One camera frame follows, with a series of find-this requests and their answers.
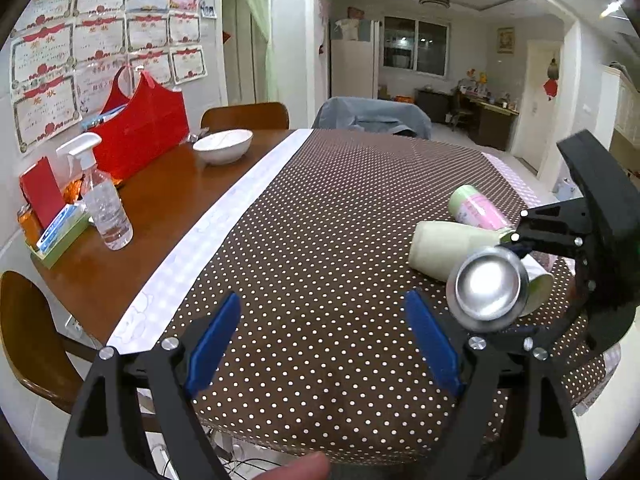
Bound orange bottle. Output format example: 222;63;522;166
17;204;42;250

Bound dark wooden desk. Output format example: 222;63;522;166
414;89;518;152

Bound brown polka dot tablecloth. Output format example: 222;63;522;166
150;128;609;466

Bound white ceramic bowl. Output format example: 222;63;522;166
193;129;253;166

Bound white refrigerator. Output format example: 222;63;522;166
330;18;381;99

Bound blue metal can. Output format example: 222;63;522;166
446;246;529;333

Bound wooden chair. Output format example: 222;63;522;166
201;102;290;132
1;270;98;414

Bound clear spray bottle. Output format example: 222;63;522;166
56;132;134;250

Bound blue white tissue pack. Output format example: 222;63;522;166
37;204;86;254

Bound left hand thumb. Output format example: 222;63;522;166
255;452;331;480

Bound red felt bag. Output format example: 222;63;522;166
91;70;190;180

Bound red envelope box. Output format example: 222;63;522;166
18;157;65;229

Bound green tray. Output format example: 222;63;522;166
29;212;90;269

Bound window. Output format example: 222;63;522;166
383;16;449;77

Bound pale green plastic cup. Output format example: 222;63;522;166
408;221;514;282

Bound small framed wall picture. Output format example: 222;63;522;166
497;27;515;54

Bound white paper cup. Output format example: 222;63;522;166
520;255;554;318

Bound blue waste bin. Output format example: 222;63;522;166
553;178;582;202

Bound wooden chair back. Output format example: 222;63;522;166
201;102;290;132

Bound wooden chair near left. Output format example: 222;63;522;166
1;270;98;414

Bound grey covered chair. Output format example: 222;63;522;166
312;96;432;140

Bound pink green cylindrical cup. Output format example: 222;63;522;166
448;184;513;231

